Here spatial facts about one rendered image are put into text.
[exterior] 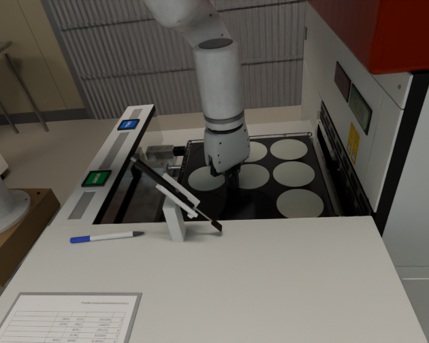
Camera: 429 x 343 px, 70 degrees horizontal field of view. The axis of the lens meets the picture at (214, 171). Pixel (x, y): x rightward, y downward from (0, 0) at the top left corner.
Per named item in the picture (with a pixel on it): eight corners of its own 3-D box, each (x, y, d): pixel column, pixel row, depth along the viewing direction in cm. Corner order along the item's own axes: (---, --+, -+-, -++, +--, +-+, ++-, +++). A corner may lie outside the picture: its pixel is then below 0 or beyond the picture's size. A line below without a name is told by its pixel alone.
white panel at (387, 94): (307, 95, 126) (314, -18, 102) (372, 267, 62) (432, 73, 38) (299, 96, 126) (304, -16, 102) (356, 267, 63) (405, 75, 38)
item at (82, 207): (163, 138, 113) (154, 103, 105) (113, 267, 70) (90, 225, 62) (139, 140, 115) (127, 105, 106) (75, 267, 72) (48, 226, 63)
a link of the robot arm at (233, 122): (227, 96, 67) (229, 109, 69) (195, 111, 64) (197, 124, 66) (254, 107, 62) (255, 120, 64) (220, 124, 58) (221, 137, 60)
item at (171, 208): (205, 226, 57) (194, 169, 49) (203, 243, 54) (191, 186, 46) (173, 227, 58) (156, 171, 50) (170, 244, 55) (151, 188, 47)
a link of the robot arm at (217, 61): (206, 100, 67) (200, 120, 60) (196, 37, 59) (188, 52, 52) (244, 97, 66) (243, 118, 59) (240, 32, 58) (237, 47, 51)
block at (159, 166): (170, 167, 88) (167, 159, 86) (167, 175, 85) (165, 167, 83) (143, 169, 89) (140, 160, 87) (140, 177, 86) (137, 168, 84)
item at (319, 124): (320, 137, 96) (322, 110, 90) (362, 254, 62) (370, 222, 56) (314, 138, 96) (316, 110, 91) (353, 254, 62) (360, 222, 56)
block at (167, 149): (175, 152, 94) (173, 143, 92) (173, 158, 91) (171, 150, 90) (150, 153, 95) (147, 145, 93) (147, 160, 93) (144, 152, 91)
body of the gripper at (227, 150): (231, 105, 69) (235, 147, 75) (194, 122, 64) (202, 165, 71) (255, 115, 64) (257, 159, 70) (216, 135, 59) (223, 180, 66)
